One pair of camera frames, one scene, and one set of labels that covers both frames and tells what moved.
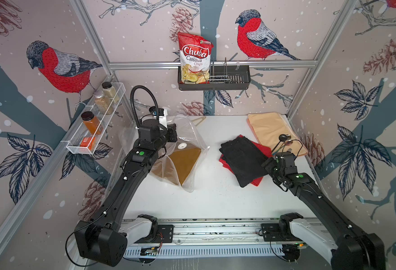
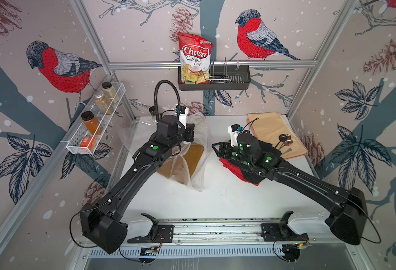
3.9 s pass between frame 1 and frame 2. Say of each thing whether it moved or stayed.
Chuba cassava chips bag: stayed
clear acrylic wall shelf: stayed
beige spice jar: stayed
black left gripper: moved
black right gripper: moved
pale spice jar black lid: stayed
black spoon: stayed
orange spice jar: stayed
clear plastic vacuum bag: moved
